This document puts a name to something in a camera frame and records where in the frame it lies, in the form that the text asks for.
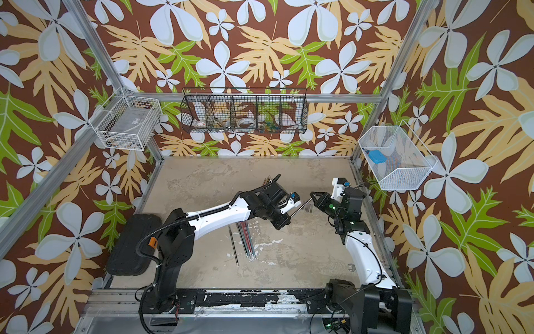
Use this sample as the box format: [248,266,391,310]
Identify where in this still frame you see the blue object in basket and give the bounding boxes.
[367,150,387,164]

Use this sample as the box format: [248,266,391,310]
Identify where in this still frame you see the bundle red green pencils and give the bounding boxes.
[236,221,257,261]

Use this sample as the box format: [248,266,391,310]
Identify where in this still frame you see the black wire basket back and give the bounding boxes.
[178,87,309,134]

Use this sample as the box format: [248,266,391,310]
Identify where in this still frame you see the aluminium frame post back right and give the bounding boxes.
[350,0,439,161]

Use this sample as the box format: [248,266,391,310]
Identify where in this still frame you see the black pencil lying apart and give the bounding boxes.
[228,225,240,268]

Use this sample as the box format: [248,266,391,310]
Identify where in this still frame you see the aluminium frame post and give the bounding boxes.
[350,0,439,161]
[64,1,164,163]

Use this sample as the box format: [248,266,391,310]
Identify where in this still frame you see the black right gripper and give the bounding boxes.
[311,191,348,223]

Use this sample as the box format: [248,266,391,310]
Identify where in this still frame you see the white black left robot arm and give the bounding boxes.
[136,175,300,315]

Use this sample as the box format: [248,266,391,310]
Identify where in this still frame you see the white wire basket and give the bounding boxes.
[358,122,438,192]
[93,95,162,151]

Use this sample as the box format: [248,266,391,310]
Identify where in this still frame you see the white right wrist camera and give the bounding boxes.
[331,178,350,202]

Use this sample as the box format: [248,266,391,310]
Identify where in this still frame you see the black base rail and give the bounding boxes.
[137,287,335,315]

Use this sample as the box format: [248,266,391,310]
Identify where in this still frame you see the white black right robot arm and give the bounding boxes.
[310,185,413,333]

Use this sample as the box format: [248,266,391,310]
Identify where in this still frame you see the aluminium frame post back left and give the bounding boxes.
[64,1,164,163]

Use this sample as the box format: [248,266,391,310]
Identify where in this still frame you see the white wire basket right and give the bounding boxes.
[358,122,438,192]

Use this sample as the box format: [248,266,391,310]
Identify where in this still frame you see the white wire basket left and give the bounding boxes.
[93,95,162,151]

